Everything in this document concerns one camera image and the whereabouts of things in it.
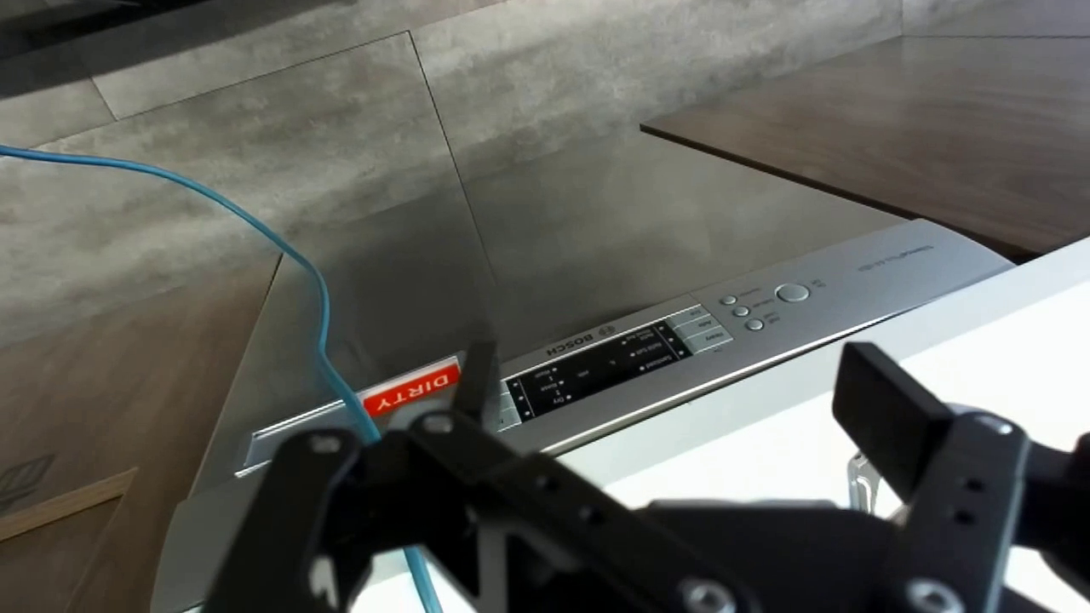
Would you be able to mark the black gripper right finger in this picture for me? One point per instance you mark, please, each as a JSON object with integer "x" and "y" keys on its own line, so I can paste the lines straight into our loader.
{"x": 966, "y": 511}

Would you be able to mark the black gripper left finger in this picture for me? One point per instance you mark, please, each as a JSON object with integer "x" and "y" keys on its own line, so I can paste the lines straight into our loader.
{"x": 341, "y": 511}

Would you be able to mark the stainless steel dishwasher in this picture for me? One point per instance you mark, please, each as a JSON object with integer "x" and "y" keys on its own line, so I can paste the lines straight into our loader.
{"x": 634, "y": 225}

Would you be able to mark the red dirty magnet sign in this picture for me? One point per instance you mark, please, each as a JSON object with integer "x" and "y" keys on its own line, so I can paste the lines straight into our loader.
{"x": 412, "y": 397}

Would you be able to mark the wide dark wood cabinet door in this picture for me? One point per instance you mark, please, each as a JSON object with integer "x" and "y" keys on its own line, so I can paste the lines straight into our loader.
{"x": 105, "y": 397}

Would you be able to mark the narrow dark wood cabinet door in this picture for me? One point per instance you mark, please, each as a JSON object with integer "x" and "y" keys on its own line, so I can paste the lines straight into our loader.
{"x": 907, "y": 139}

